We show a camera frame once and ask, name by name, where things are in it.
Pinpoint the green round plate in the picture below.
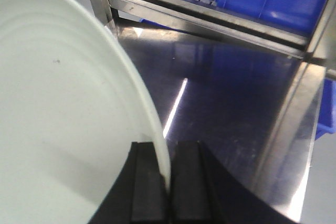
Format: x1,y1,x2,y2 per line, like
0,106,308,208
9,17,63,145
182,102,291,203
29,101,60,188
1,0,170,223

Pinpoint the blue bin lower right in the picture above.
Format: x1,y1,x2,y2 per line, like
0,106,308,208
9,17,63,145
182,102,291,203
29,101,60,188
315,79,335,140

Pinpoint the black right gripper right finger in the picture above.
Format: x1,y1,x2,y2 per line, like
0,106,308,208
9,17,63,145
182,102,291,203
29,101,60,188
170,141,294,223

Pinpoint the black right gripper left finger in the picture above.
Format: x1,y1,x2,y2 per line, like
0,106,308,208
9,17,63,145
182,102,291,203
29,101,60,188
89,142,169,223

